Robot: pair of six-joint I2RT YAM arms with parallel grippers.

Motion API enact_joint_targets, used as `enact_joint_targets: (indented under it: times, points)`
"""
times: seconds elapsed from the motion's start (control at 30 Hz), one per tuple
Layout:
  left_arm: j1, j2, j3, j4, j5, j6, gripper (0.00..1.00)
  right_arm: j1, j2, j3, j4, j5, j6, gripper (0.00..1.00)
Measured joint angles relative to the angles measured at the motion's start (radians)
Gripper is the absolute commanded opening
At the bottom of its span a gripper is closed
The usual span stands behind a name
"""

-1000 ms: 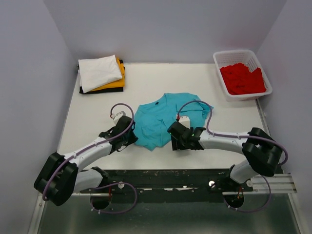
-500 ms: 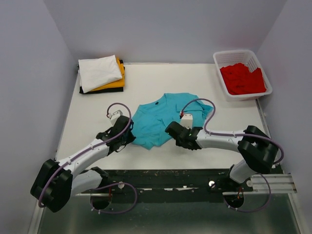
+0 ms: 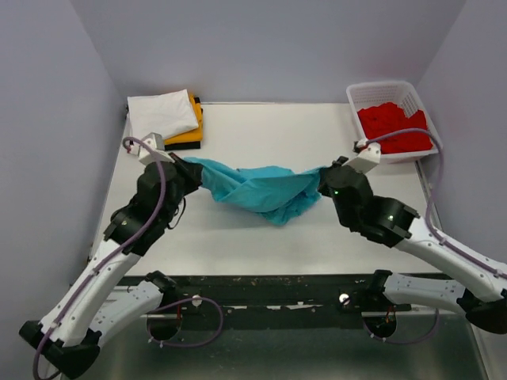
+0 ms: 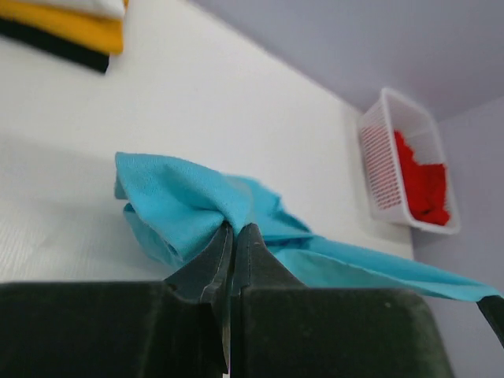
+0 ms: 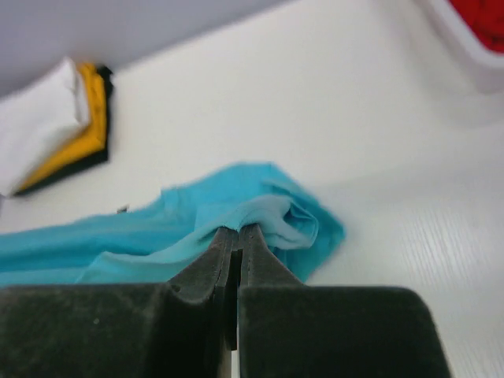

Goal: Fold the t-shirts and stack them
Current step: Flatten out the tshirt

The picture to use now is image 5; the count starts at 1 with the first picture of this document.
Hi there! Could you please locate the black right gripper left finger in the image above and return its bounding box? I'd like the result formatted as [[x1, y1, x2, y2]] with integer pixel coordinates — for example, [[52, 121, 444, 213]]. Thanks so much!
[[1, 228, 238, 377]]

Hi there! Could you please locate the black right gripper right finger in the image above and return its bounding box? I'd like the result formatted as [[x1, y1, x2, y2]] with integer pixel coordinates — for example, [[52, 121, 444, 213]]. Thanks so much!
[[238, 225, 451, 377]]

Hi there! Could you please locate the turquoise t shirt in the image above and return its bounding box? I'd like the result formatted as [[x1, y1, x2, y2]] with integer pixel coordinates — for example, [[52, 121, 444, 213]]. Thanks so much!
[[1, 163, 346, 286]]

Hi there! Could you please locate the folded white t shirt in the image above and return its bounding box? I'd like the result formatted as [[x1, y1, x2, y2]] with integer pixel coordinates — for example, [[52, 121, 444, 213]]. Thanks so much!
[[1, 57, 90, 197]]

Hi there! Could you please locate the folded yellow t shirt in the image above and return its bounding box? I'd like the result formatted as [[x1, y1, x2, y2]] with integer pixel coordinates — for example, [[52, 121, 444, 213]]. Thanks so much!
[[14, 61, 108, 194]]

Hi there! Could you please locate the folded black t shirt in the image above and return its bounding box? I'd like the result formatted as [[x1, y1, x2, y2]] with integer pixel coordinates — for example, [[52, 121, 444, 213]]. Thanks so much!
[[12, 65, 115, 198]]

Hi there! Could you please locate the white plastic laundry basket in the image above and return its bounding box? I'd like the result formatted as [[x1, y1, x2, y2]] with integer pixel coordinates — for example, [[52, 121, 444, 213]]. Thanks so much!
[[417, 1, 503, 93]]

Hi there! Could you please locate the red t shirt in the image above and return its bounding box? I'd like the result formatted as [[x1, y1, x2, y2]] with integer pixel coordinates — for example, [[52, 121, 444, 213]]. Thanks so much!
[[450, 0, 503, 55]]

